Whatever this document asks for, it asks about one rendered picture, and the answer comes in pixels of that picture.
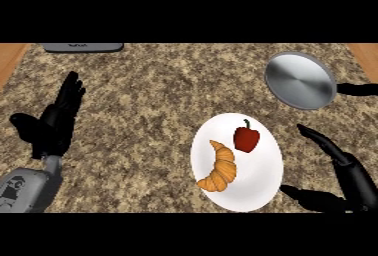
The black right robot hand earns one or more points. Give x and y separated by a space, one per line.
354 181

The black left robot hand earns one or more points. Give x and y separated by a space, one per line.
54 124

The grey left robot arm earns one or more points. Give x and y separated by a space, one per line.
25 188

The white oval plate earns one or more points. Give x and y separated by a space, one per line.
237 162

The golden croissant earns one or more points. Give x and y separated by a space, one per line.
221 170

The grey steel pan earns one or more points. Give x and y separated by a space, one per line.
299 80

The grey flat appliance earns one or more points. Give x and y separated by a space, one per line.
82 47

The red bell pepper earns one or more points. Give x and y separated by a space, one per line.
245 138

